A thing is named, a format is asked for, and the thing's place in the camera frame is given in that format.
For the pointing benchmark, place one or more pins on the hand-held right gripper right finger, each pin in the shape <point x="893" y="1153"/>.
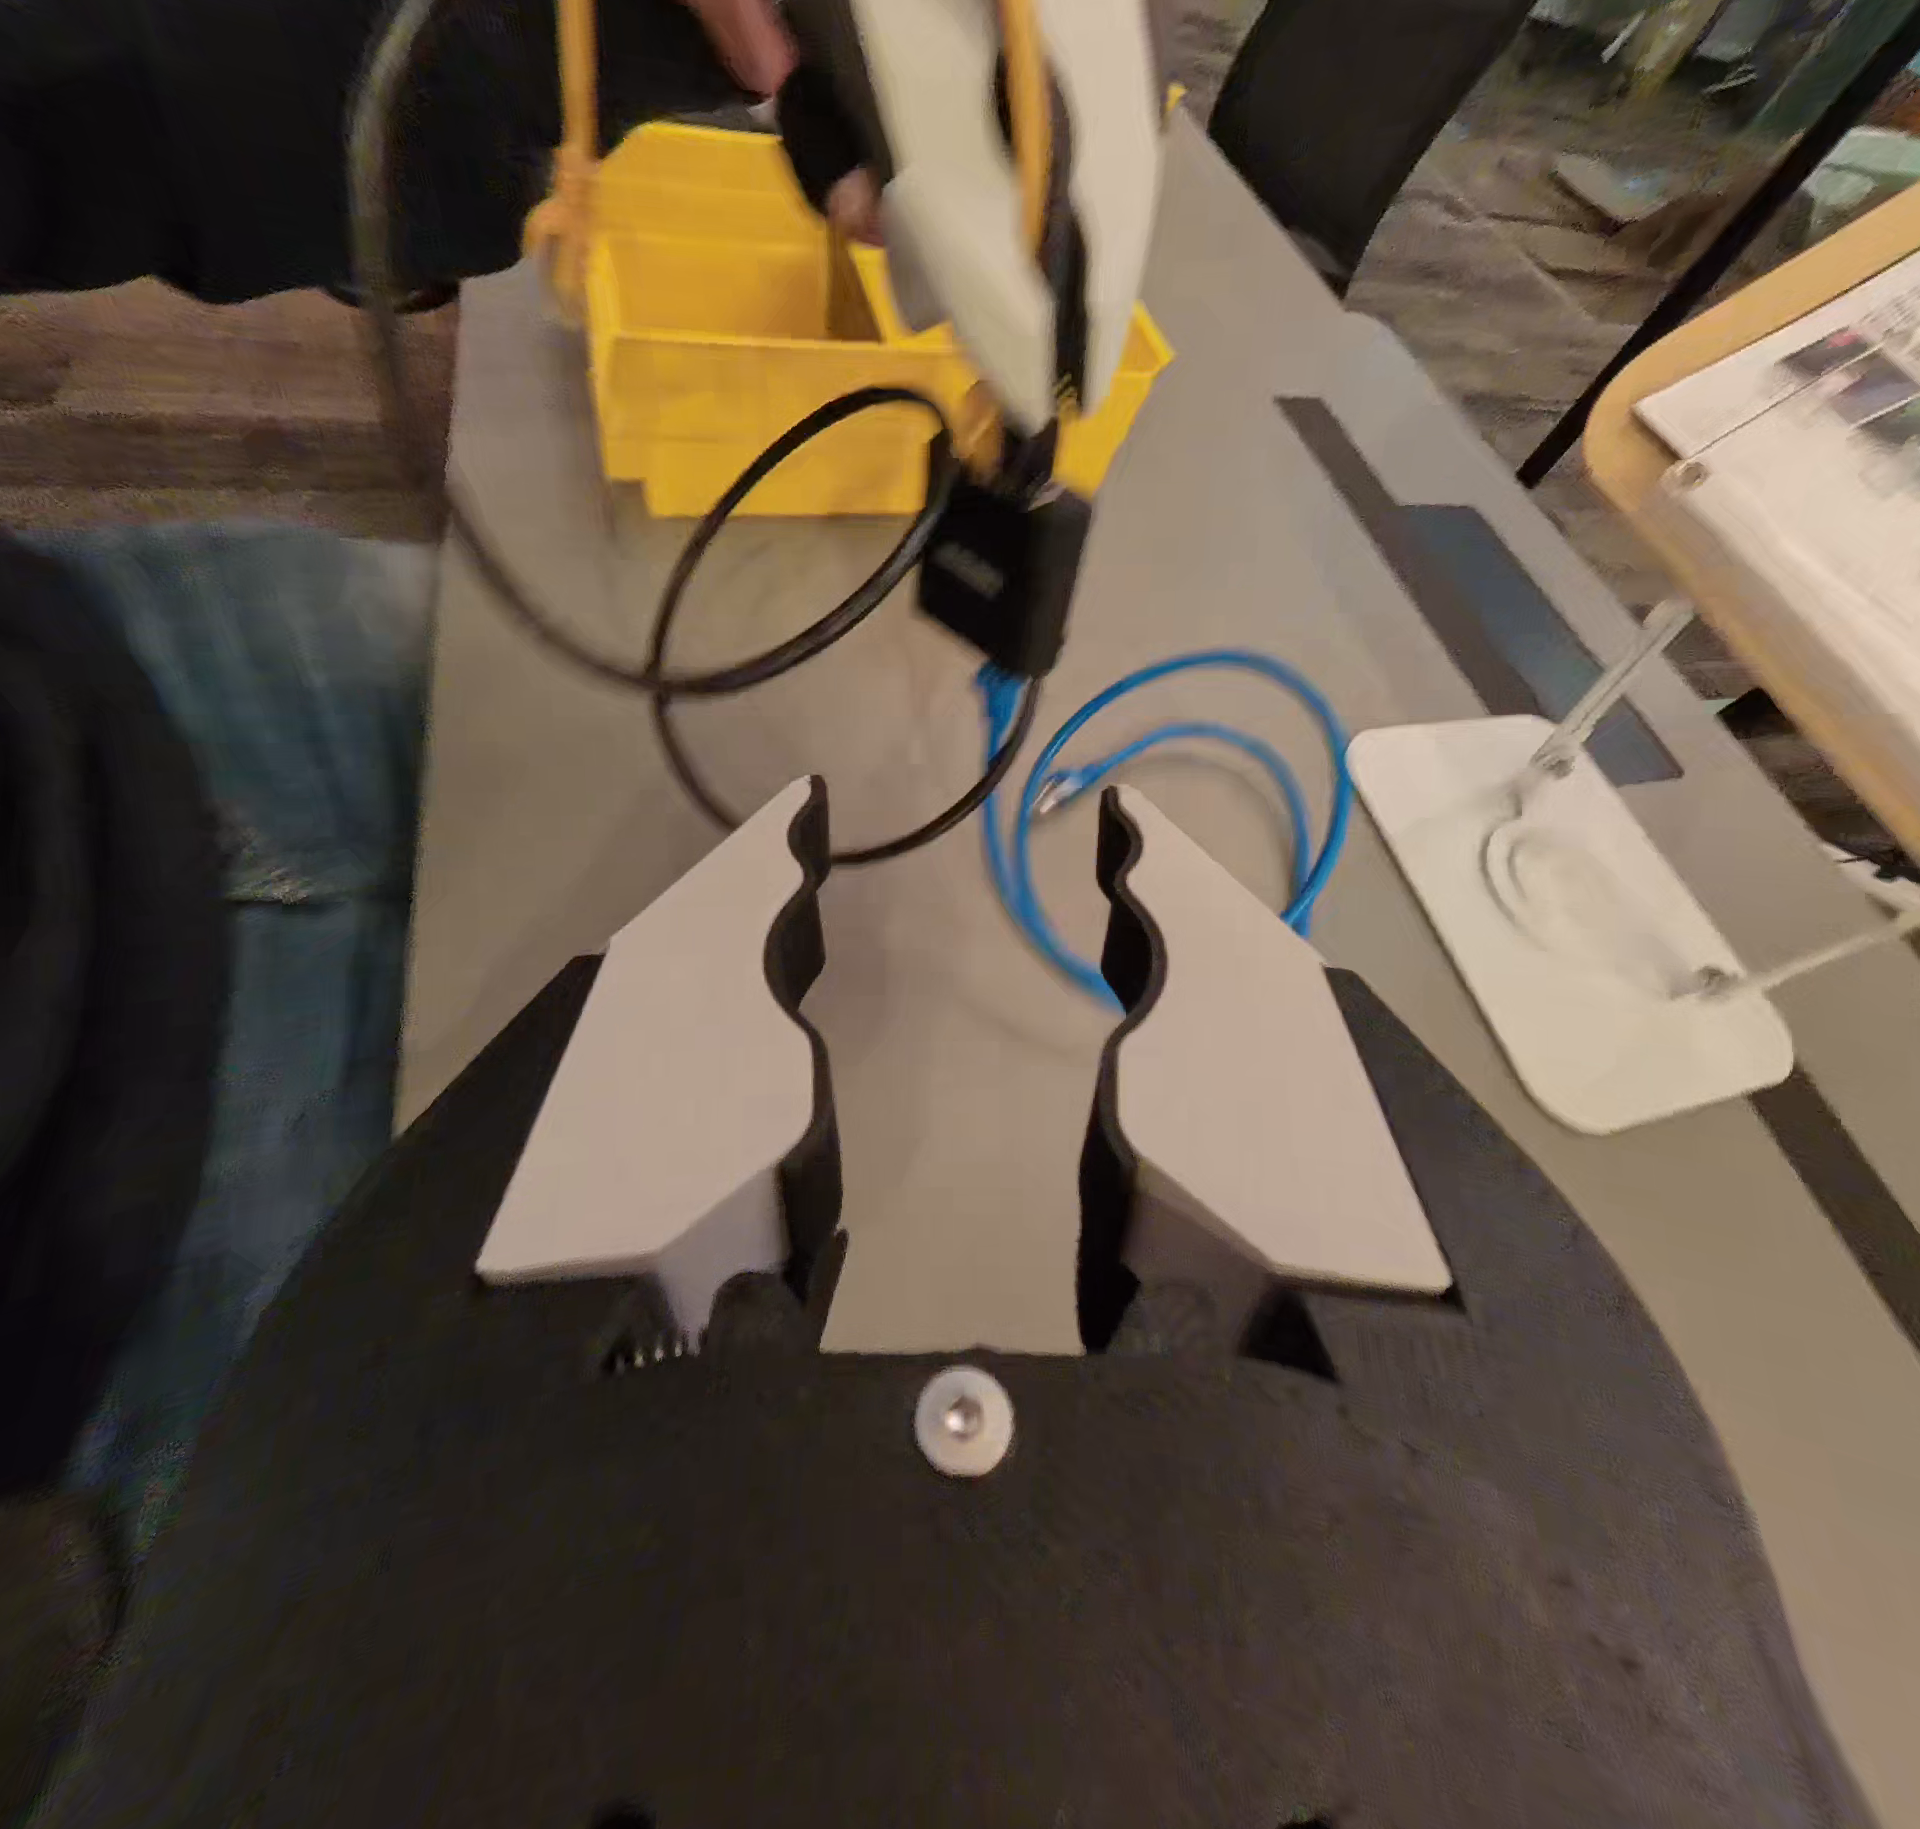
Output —
<point x="1260" y="1124"/>

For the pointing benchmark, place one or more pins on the yellow plastic bin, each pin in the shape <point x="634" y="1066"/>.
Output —
<point x="720" y="359"/>

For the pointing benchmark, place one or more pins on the person's blue jeans legs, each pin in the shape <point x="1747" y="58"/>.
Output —
<point x="301" y="808"/>

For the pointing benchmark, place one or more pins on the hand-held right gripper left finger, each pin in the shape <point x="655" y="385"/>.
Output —
<point x="661" y="1110"/>

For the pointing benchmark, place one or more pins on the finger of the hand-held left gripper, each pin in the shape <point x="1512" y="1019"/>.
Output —
<point x="947" y="180"/>
<point x="1118" y="134"/>

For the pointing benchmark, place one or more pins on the printed instruction sheet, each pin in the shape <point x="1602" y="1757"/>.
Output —
<point x="1800" y="479"/>

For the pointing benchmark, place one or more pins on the person's left forearm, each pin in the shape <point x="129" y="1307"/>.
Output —
<point x="227" y="90"/>

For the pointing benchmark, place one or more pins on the black mesh office chair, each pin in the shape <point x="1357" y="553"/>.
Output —
<point x="1381" y="61"/>

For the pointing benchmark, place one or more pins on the black metal stand legs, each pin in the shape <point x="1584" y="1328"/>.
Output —
<point x="1727" y="210"/>

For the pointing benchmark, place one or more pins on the black network switch box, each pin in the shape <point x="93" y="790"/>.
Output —
<point x="989" y="585"/>

